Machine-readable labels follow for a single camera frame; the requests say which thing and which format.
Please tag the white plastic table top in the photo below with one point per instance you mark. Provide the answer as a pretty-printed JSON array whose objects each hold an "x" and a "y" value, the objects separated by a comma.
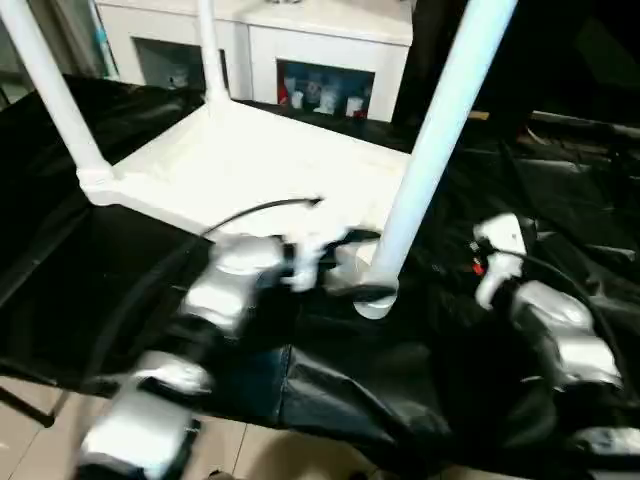
[{"x": 250, "y": 170}]

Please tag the white plastic table leg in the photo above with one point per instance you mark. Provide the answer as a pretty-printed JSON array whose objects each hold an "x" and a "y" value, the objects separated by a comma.
[
  {"x": 435, "y": 140},
  {"x": 50, "y": 90},
  {"x": 212, "y": 50}
]

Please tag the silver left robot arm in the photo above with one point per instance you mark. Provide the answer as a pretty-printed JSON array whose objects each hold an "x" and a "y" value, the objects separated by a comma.
[{"x": 190, "y": 340}]

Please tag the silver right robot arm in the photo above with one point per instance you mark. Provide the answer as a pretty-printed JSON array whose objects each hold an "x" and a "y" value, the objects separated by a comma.
[{"x": 565, "y": 340}]

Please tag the white glass-door cabinet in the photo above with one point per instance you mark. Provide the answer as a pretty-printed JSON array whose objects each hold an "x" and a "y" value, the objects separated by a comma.
[{"x": 320, "y": 45}]

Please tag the black mat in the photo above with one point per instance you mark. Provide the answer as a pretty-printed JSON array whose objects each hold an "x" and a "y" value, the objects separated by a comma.
[{"x": 70, "y": 280}]

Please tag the grey curtain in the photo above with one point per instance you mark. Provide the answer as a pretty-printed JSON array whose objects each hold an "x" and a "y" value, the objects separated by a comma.
[{"x": 60, "y": 35}]

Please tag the black metal rail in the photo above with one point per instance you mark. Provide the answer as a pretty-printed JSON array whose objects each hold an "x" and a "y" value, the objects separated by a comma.
[{"x": 590, "y": 122}]

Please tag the black metal table frame leg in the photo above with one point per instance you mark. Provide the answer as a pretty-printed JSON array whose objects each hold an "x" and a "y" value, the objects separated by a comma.
[{"x": 25, "y": 402}]

